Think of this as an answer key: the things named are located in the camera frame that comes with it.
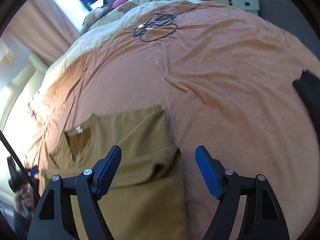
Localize left pink curtain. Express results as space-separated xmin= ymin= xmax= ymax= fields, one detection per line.
xmin=6 ymin=0 xmax=80 ymax=66

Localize cream padded headboard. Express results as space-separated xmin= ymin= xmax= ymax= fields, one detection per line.
xmin=1 ymin=53 xmax=48 ymax=130

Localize white hanging shirt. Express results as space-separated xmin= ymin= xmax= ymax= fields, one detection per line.
xmin=0 ymin=38 xmax=14 ymax=62

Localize mustard brown printed t-shirt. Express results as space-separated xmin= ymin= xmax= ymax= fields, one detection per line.
xmin=41 ymin=105 xmax=188 ymax=239

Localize person's left hand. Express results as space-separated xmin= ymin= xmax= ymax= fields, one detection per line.
xmin=14 ymin=189 xmax=34 ymax=219

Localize cream quilt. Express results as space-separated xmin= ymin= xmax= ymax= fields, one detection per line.
xmin=37 ymin=0 xmax=201 ymax=93

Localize white bedside cabinet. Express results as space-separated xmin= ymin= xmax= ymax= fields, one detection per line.
xmin=210 ymin=0 xmax=260 ymax=16

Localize folded black clothes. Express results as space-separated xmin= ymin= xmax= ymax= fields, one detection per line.
xmin=292 ymin=70 xmax=320 ymax=123

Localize bear print cushion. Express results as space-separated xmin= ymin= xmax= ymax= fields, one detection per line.
xmin=88 ymin=0 xmax=160 ymax=31

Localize black cable on bed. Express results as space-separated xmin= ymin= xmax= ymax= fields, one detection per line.
xmin=132 ymin=12 xmax=179 ymax=43

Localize orange bed blanket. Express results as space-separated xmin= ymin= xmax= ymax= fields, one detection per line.
xmin=24 ymin=2 xmax=319 ymax=239

